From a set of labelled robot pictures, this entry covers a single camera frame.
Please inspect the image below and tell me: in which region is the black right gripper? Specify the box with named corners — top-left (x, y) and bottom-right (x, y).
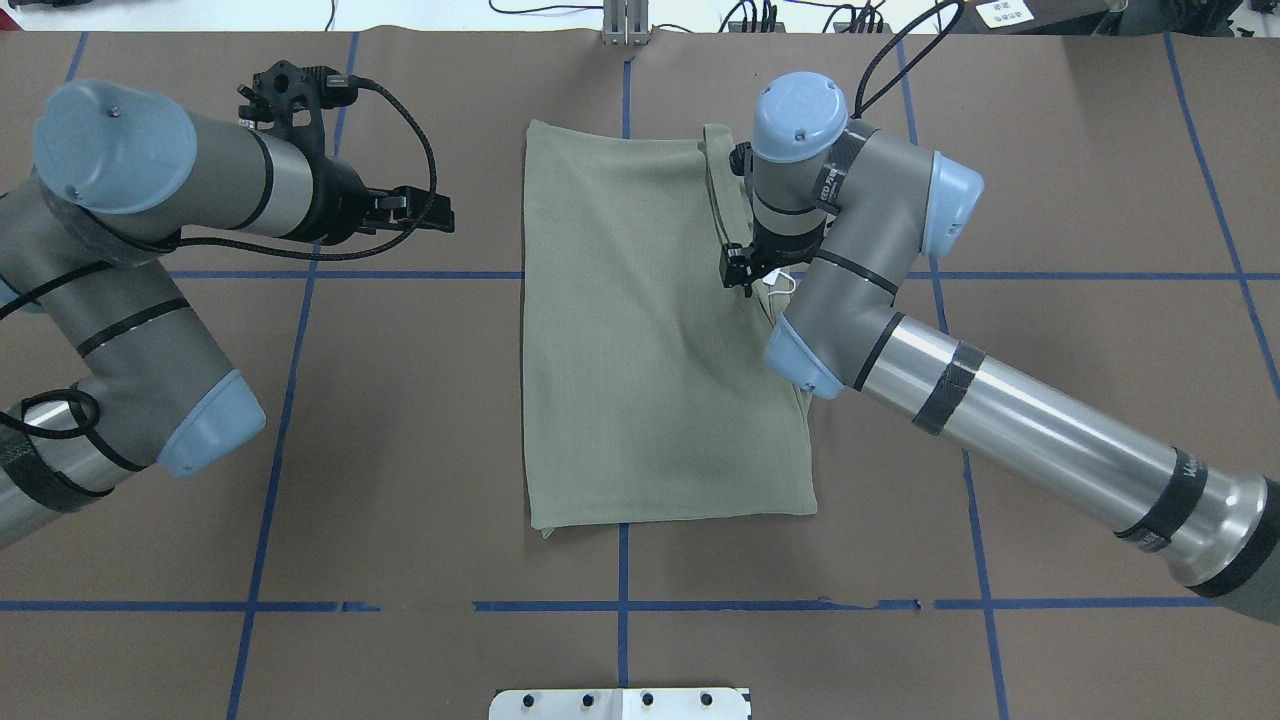
top-left (719, 141), bottom-right (826, 297)

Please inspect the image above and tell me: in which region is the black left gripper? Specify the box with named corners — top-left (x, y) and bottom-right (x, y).
top-left (238, 60), bottom-right (456, 246)

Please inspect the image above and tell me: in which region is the olive green long-sleeve shirt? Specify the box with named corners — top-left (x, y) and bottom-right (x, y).
top-left (521, 120), bottom-right (817, 534)

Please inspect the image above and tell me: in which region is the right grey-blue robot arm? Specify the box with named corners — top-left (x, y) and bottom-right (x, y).
top-left (719, 72), bottom-right (1279, 624)

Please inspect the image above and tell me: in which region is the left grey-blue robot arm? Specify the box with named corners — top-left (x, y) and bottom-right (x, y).
top-left (3, 61), bottom-right (454, 546)

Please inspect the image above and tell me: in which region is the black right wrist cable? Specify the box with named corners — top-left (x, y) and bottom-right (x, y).
top-left (855, 0), bottom-right (966, 119)

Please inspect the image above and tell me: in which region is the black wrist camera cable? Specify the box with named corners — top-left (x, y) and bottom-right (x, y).
top-left (0, 76), bottom-right (442, 441)

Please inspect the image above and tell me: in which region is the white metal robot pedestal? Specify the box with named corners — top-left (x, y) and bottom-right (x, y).
top-left (488, 687), bottom-right (753, 719)

